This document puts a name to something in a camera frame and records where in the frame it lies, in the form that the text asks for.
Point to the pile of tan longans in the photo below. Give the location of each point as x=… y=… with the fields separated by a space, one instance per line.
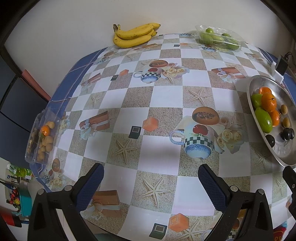
x=48 y=141

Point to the clear plastic open box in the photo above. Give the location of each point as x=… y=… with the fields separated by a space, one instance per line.
x=54 y=115

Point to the checkered printed tablecloth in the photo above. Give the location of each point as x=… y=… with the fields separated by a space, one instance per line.
x=166 y=97

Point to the pile of green jujubes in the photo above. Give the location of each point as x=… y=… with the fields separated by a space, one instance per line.
x=211 y=37

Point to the red patterned cloth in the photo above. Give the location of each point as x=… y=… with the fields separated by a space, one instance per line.
x=279 y=233

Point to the round green mango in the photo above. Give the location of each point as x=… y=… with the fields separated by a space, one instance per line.
x=256 y=100

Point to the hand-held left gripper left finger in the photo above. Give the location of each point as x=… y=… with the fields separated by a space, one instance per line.
x=91 y=185

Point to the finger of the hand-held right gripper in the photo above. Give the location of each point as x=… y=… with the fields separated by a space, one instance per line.
x=290 y=178

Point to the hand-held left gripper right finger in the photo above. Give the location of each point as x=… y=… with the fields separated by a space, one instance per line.
x=211 y=187

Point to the black device on white stand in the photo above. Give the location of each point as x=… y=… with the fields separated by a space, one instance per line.
x=282 y=66

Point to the yellow banana bunch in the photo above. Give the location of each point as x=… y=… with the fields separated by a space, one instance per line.
x=129 y=41

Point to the orange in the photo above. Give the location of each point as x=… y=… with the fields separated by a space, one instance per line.
x=264 y=90
x=275 y=118
x=269 y=103

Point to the round metal plate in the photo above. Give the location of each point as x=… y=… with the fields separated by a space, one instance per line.
x=285 y=153

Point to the clear plastic clamshell container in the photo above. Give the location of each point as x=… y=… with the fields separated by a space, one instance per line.
x=240 y=40

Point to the small tangerine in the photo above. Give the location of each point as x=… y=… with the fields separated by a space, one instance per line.
x=45 y=131

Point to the dark purple round fruit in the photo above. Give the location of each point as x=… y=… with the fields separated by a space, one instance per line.
x=270 y=141
x=288 y=134

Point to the small brown round fruit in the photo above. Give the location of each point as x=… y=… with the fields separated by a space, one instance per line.
x=284 y=109
x=286 y=122

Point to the dark blue cabinet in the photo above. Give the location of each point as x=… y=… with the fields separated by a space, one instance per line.
x=16 y=111

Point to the elongated green mango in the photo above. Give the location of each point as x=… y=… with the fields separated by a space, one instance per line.
x=263 y=120

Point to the teal box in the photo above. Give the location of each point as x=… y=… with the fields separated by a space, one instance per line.
x=24 y=201

